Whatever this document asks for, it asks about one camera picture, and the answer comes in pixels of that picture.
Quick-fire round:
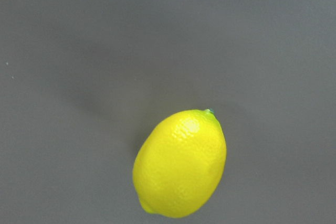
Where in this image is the yellow lemon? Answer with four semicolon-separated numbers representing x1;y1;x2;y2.
132;109;227;218

